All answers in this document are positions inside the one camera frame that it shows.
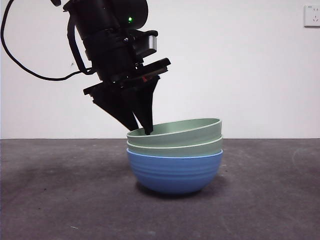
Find pale green ribbed bowl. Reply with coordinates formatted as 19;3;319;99
126;134;224;158
126;117;223;148

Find blue ribbed bowl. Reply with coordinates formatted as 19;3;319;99
126;147;224;196

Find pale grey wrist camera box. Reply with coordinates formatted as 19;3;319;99
128;29;159;60

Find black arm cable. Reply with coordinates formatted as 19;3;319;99
0;0;94;82

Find white wall socket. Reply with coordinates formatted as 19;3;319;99
303;4;320;28

